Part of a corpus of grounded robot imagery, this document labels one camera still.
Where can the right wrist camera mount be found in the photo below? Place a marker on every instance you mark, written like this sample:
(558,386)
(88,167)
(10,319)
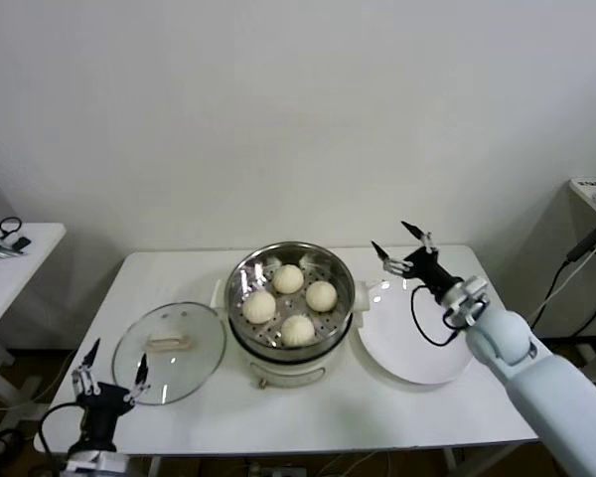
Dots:
(464,298)

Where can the black power adapter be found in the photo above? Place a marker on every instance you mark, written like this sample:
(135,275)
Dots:
(583,246)

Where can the white steamed baozi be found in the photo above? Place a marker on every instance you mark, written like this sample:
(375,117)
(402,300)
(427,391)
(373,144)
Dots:
(321,296)
(288,278)
(298,330)
(259,305)

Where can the glass pot lid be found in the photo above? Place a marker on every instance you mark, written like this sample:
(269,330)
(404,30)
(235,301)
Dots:
(179,367)

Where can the white round plate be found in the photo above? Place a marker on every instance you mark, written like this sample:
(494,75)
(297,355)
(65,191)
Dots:
(397,338)

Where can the steel steamer basket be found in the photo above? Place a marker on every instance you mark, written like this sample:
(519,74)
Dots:
(238,283)

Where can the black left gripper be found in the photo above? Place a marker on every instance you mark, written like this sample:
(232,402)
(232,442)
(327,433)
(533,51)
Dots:
(104,402)

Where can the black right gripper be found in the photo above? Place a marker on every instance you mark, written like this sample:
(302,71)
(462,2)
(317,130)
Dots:
(427,268)

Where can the white work table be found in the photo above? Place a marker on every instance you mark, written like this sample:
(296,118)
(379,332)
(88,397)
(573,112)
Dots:
(179,278)

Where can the white side table with label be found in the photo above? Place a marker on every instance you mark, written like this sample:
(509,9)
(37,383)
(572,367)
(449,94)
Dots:
(583,199)

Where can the power strip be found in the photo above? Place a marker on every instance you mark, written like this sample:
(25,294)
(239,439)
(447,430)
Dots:
(273,470)

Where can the small black device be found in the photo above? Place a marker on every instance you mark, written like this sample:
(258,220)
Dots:
(23,242)

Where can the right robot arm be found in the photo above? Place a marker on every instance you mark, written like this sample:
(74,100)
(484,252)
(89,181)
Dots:
(526,377)

